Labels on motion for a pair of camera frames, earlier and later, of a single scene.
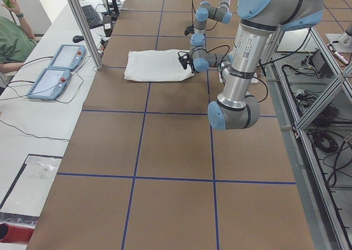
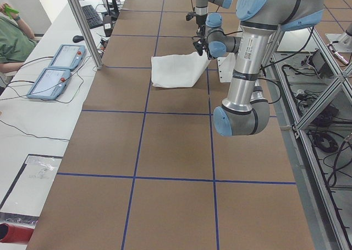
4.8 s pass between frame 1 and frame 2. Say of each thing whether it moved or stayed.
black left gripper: moved
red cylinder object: stayed
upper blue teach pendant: stayed
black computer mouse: stayed
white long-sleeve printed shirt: moved
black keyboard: stayed
